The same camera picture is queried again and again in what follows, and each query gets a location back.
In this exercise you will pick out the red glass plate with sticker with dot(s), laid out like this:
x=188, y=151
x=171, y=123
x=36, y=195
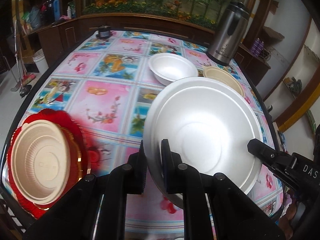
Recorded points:
x=79, y=157

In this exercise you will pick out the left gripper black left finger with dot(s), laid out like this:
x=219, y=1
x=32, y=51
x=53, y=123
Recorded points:
x=137, y=173

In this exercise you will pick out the small beige plastic bowl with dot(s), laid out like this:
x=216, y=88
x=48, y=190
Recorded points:
x=222, y=76

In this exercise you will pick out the stainless steel thermos jug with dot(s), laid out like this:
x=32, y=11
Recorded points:
x=229, y=33

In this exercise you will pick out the wall shelf unit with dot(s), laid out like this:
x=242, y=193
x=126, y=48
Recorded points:
x=297, y=89

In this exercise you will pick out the small white foam bowl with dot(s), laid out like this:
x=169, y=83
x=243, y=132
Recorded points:
x=168, y=68

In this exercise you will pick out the large beige plastic bowl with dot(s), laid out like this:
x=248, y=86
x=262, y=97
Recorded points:
x=40, y=162

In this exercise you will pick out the mop with metal handle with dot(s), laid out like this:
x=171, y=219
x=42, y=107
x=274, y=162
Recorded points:
x=24, y=78

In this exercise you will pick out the white plastic bucket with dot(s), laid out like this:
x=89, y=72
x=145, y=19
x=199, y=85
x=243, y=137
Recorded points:
x=40, y=61

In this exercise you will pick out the dark wooden cabinet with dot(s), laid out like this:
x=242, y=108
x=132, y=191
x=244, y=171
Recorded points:
x=56, y=26

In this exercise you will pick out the small black jar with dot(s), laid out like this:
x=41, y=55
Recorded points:
x=104, y=32

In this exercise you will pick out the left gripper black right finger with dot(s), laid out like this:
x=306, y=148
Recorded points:
x=178, y=177

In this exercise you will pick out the large white foam bowl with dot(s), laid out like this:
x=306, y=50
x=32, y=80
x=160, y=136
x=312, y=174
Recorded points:
x=209, y=125

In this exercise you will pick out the colourful patterned tablecloth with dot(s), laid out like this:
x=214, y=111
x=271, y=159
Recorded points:
x=107, y=88

